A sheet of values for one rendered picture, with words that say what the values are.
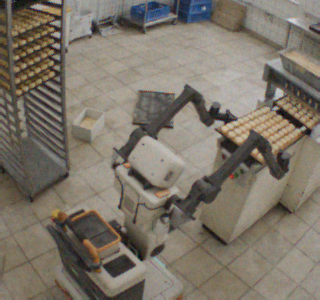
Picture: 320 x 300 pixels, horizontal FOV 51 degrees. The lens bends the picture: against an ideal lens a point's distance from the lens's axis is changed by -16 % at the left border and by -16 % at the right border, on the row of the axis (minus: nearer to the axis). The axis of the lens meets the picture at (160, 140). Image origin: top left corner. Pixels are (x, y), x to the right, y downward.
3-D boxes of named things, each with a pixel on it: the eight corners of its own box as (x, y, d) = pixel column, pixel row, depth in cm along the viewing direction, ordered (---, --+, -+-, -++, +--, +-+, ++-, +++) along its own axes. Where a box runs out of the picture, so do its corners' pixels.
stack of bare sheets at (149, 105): (173, 128, 386) (173, 126, 384) (132, 124, 386) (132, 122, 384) (174, 95, 433) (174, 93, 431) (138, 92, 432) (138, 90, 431)
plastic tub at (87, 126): (86, 120, 386) (86, 107, 376) (105, 125, 381) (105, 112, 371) (72, 137, 363) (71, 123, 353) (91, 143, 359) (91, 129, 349)
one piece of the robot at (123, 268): (111, 330, 193) (105, 273, 141) (62, 274, 223) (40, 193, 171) (152, 306, 212) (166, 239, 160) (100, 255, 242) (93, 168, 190)
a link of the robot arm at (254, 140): (253, 120, 178) (267, 130, 171) (258, 138, 188) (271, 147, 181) (188, 187, 170) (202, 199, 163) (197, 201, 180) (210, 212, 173)
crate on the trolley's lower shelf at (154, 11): (152, 10, 617) (153, 0, 605) (169, 15, 599) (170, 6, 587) (129, 16, 582) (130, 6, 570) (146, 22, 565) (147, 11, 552)
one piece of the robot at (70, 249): (99, 282, 165) (79, 271, 146) (60, 236, 184) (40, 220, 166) (115, 269, 167) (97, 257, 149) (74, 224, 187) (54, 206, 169)
